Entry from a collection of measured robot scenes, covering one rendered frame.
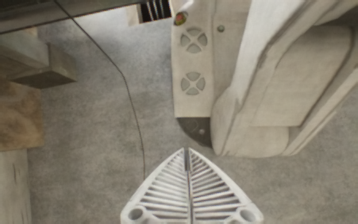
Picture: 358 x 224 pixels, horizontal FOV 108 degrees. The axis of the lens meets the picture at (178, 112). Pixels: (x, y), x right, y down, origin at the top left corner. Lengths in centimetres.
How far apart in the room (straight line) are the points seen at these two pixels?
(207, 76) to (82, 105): 78
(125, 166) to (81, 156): 27
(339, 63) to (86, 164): 106
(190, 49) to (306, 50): 30
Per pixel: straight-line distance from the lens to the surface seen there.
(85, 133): 97
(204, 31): 53
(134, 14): 112
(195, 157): 16
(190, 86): 51
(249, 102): 32
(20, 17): 72
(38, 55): 94
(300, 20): 24
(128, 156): 86
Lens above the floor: 78
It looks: 83 degrees down
